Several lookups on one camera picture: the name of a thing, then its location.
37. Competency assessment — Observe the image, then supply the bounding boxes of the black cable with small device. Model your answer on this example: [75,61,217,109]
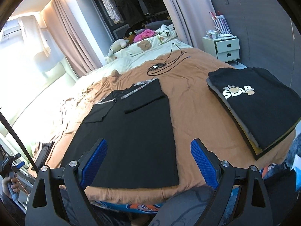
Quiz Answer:
[147,43,192,76]

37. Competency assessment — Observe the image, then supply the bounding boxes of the cream padded headboard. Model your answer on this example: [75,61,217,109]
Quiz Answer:
[0,59,78,146]

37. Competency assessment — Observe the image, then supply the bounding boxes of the folded black clothes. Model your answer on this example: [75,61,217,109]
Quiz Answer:
[35,141,55,167]

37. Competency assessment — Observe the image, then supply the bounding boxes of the brown blanket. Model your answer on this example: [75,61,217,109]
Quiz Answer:
[30,47,295,204]

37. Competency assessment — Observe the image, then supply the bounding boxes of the white nightstand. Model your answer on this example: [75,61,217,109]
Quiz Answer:
[202,36,241,65]

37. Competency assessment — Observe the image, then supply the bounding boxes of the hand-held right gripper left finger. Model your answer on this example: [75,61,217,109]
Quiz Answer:
[25,138,108,226]

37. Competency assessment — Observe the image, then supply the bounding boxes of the pink curtain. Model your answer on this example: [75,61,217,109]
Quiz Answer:
[41,0,104,77]
[154,0,207,50]

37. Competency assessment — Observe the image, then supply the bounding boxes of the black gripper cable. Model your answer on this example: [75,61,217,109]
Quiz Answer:
[0,112,39,172]

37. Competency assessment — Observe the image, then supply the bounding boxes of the floral hanging garment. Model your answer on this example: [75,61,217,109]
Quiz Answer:
[101,0,123,23]

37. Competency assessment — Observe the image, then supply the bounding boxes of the stack of folded clothes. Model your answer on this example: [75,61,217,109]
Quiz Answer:
[206,78,297,161]

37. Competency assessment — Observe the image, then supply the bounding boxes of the bear print pillow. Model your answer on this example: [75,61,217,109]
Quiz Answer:
[114,34,178,57]

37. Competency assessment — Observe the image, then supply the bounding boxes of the black printed folded shirt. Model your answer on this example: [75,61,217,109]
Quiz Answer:
[208,67,301,151]

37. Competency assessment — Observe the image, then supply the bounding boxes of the dark hanging coat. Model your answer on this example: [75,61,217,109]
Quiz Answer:
[112,0,145,27]

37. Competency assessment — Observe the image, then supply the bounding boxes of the person's grey printed pants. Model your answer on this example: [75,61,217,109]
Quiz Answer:
[148,186,220,226]

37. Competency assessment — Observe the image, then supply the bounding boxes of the black and white plush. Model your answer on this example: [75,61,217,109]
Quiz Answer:
[155,24,177,38]

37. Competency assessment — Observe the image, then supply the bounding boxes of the white air conditioner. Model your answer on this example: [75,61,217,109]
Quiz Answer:
[0,20,23,43]

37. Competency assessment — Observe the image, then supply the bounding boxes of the striped gift bag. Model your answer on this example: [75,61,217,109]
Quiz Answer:
[210,11,232,35]

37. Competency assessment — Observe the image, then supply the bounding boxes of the beige plush toy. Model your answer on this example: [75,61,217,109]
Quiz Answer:
[108,39,130,59]

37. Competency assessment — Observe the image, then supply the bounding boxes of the grey cushion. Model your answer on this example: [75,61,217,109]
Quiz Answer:
[144,20,173,30]

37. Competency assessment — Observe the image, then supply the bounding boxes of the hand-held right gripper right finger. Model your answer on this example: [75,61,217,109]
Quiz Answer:
[190,138,274,226]

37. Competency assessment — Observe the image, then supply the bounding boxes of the cream duvet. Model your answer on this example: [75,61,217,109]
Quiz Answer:
[78,39,195,87]

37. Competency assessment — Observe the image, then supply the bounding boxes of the white hanging garment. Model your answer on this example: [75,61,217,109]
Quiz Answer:
[17,15,59,72]

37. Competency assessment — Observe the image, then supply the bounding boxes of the pink plush toy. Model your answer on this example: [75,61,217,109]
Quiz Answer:
[134,29,157,41]

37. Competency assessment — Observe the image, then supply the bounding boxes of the person's left hand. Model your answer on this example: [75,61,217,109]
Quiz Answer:
[2,172,21,199]

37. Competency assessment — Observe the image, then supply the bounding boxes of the black t-shirt with patterned trim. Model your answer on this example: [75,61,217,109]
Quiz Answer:
[61,78,179,190]

